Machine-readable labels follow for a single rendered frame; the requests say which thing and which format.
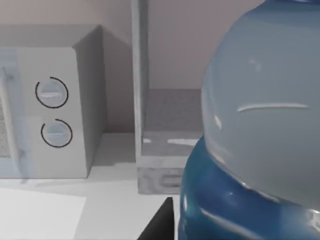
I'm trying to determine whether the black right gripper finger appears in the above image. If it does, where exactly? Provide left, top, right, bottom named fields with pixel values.
left=136, top=196, right=174, bottom=240

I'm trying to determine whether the blue plastic bottle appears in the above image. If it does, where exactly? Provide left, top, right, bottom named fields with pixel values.
left=177, top=0, right=320, bottom=240

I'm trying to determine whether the grey cabinet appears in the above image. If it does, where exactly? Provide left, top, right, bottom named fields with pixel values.
left=130, top=0, right=208, bottom=195

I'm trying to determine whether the pale blue microwave knob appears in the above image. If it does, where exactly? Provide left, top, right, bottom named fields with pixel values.
left=40, top=118, right=73, bottom=148
left=35, top=76, right=69, bottom=109

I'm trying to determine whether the pale microwave oven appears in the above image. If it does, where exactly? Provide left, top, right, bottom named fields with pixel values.
left=0, top=24, right=108, bottom=180

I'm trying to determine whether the microwave door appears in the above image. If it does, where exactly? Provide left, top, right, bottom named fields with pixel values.
left=0, top=47, right=35, bottom=180

